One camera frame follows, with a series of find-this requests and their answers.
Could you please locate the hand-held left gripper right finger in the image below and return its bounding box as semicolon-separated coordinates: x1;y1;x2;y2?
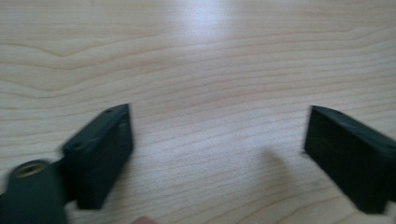
302;105;396;216

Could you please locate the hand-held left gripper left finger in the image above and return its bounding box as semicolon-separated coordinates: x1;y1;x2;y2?
61;103;134;211

